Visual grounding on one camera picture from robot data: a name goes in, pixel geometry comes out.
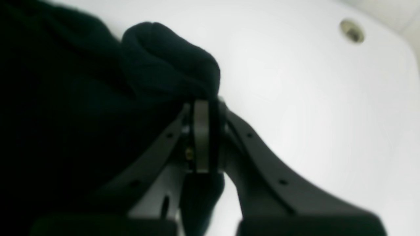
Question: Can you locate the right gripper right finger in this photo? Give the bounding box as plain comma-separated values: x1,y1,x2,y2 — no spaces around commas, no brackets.
218,100,386,236

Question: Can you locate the black T-shirt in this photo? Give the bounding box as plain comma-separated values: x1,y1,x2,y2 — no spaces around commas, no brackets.
1,0,221,236

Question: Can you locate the right table cable grommet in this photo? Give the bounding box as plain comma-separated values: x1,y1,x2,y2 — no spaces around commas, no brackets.
339,19,366,44

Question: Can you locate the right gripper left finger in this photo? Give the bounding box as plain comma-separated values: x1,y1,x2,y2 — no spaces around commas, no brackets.
31,100,210,236

